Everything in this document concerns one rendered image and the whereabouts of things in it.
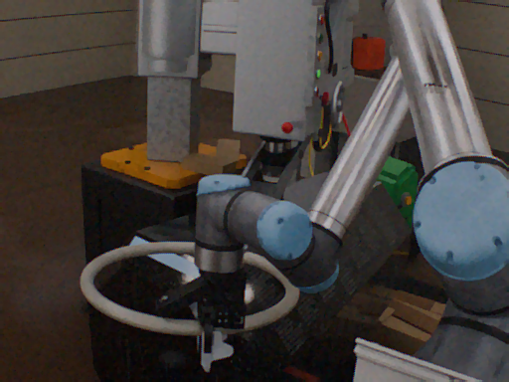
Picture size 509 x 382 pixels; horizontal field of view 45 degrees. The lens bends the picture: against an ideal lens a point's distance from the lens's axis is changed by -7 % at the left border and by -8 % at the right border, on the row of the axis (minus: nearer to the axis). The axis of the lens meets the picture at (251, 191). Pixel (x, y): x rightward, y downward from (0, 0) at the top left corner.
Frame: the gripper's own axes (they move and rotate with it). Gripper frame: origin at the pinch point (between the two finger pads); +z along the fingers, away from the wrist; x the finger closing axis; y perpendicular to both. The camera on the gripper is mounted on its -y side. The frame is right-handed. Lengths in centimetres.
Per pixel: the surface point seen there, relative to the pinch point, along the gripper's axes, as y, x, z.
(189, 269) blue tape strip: 4, 55, 3
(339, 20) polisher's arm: 57, 103, -67
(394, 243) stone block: 84, 94, 10
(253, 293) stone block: 22, 50, 8
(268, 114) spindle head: 26, 68, -38
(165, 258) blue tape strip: -1, 63, 3
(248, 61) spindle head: 20, 71, -53
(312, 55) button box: 35, 60, -56
